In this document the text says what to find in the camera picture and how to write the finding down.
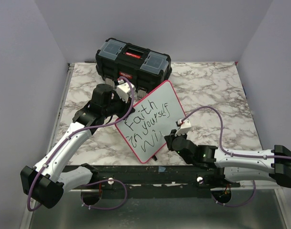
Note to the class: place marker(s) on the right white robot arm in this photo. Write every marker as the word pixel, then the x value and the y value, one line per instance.
pixel 237 165

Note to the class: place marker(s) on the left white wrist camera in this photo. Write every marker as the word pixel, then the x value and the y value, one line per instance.
pixel 123 90

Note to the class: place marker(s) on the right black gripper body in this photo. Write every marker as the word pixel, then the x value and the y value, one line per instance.
pixel 173 135

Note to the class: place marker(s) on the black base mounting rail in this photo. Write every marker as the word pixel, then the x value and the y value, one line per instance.
pixel 147 182

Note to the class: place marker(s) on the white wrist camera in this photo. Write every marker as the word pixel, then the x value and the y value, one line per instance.
pixel 123 90
pixel 184 127

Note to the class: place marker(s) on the blue tape piece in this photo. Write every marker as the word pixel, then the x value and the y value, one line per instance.
pixel 161 169

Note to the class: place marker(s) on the aluminium frame rail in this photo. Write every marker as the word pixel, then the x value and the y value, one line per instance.
pixel 27 215

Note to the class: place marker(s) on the pink framed whiteboard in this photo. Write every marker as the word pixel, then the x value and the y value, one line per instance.
pixel 155 116

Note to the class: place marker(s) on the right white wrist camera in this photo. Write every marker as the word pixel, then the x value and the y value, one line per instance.
pixel 184 127

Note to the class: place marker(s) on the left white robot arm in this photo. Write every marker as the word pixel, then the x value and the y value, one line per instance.
pixel 46 181

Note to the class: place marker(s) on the black plastic toolbox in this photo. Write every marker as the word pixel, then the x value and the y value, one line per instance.
pixel 144 68

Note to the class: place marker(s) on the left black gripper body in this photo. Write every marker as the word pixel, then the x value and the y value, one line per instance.
pixel 119 107

